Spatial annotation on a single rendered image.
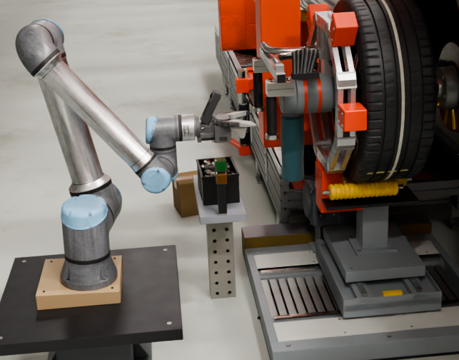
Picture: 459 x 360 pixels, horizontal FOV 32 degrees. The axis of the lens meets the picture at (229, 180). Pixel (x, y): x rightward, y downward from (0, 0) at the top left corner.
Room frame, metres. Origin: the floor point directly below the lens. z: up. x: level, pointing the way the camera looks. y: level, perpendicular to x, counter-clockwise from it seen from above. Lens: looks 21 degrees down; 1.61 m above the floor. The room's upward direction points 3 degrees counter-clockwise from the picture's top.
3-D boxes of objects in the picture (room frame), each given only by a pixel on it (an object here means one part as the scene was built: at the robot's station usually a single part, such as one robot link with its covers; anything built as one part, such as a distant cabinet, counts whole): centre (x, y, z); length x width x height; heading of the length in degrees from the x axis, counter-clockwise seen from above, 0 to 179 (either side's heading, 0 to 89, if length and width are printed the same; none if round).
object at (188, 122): (2.56, 0.13, 0.81); 0.10 x 0.05 x 0.09; 5
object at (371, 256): (2.79, -0.54, 0.32); 0.40 x 0.30 x 0.28; 5
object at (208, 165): (2.83, 0.04, 0.51); 0.20 x 0.14 x 0.13; 7
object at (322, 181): (2.78, -0.41, 0.48); 0.16 x 0.12 x 0.17; 95
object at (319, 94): (2.77, -0.30, 0.85); 0.21 x 0.14 x 0.14; 95
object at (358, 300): (2.74, -0.55, 0.13); 0.50 x 0.36 x 0.10; 5
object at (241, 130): (2.52, -0.05, 0.80); 0.09 x 0.03 x 0.06; 59
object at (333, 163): (2.77, -0.37, 0.85); 0.54 x 0.07 x 0.54; 5
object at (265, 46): (2.86, -0.24, 1.03); 0.19 x 0.18 x 0.11; 95
